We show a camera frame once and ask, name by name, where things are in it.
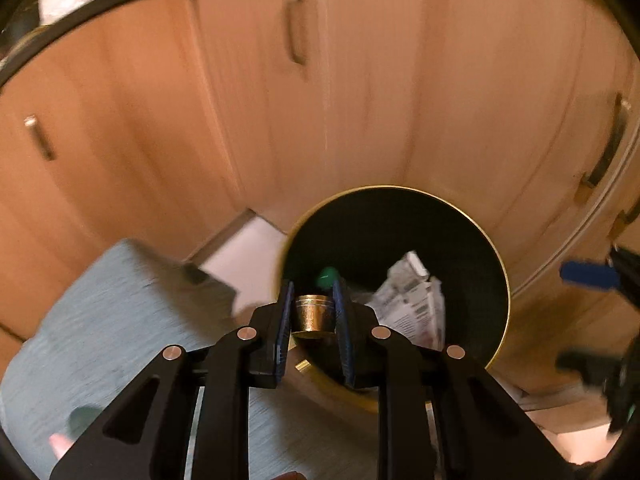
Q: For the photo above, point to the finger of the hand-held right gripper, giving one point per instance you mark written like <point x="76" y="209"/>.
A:
<point x="582" y="365"/>
<point x="587" y="275"/>

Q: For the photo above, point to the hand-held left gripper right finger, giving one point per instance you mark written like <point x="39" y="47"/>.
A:
<point x="342" y="330"/>

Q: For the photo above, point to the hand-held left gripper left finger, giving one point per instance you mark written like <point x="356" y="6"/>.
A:
<point x="284" y="320"/>

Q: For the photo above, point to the brass-coloured metal cap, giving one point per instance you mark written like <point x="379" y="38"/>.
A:
<point x="312" y="315"/>

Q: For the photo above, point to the white printed paper packet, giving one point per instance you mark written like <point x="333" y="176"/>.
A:
<point x="410" y="300"/>

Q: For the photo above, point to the black trash bin gold rim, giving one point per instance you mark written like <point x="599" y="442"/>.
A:
<point x="450" y="230"/>

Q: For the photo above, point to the clear plastic bottle green cap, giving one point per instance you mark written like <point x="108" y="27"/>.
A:
<point x="327" y="277"/>

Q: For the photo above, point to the small dark object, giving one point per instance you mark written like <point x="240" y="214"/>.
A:
<point x="195" y="275"/>

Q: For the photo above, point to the blue-grey patterned rug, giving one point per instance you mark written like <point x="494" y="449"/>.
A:
<point x="125" y="335"/>

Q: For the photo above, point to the wooden cabinet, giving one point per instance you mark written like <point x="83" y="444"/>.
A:
<point x="375" y="85"/>

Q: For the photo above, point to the black countertop edge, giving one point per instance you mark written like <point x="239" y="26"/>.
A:
<point x="100" y="2"/>

